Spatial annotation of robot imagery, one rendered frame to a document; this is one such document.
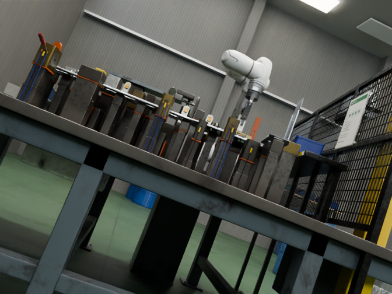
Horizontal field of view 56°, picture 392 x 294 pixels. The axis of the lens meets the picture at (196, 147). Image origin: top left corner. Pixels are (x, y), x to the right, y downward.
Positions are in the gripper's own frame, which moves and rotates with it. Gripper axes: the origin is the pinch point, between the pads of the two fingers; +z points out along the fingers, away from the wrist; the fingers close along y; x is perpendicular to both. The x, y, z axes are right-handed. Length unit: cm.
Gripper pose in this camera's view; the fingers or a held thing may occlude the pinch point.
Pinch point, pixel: (240, 125)
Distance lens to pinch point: 207.3
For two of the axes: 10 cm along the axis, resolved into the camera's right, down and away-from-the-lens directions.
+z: -3.6, 9.2, -1.2
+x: 9.3, 3.6, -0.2
